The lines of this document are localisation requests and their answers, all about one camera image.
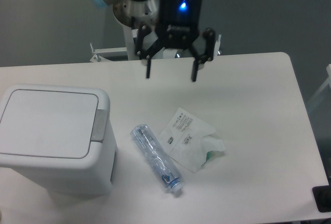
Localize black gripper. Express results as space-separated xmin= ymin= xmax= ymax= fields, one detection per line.
xmin=134 ymin=0 xmax=216 ymax=82

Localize white plastic trash can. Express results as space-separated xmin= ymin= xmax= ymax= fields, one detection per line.
xmin=1 ymin=84 xmax=118 ymax=195

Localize white trash can lid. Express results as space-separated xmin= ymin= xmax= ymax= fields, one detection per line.
xmin=1 ymin=89 xmax=98 ymax=159

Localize white printed packaging wrapper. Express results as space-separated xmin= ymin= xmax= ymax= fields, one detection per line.
xmin=158 ymin=108 xmax=224 ymax=173

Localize black device at table edge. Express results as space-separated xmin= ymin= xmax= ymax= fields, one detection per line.
xmin=312 ymin=184 xmax=330 ymax=213

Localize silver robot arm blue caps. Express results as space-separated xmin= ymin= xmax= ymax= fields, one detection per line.
xmin=92 ymin=0 xmax=216 ymax=82

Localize grey lid push button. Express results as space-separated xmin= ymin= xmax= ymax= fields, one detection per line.
xmin=91 ymin=109 xmax=108 ymax=143

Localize clear crushed plastic bottle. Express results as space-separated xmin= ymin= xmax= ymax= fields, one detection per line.
xmin=130 ymin=124 xmax=183 ymax=196

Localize white frame at right edge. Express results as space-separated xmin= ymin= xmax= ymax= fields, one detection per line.
xmin=306 ymin=64 xmax=330 ymax=114

